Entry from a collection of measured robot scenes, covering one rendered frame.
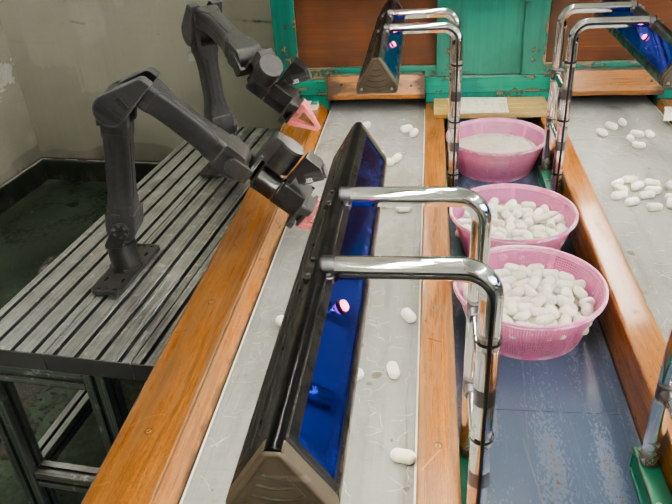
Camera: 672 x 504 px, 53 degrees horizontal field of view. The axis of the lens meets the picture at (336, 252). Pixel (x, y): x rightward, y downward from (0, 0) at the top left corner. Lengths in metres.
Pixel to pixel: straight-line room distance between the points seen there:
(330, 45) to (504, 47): 0.52
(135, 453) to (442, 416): 0.42
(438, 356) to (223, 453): 0.35
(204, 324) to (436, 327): 0.39
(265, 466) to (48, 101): 3.44
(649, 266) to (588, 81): 0.87
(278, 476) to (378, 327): 0.71
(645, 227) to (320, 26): 1.12
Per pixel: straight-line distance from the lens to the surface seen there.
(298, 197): 1.37
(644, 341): 1.16
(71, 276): 1.61
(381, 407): 1.02
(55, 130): 3.88
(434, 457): 0.92
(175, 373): 1.09
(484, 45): 2.13
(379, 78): 1.33
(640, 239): 1.49
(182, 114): 1.36
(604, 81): 2.16
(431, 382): 1.03
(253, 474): 0.48
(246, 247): 1.39
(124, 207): 1.46
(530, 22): 2.12
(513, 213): 1.53
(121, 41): 3.49
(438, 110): 2.05
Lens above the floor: 1.45
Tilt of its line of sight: 31 degrees down
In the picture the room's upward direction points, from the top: 4 degrees counter-clockwise
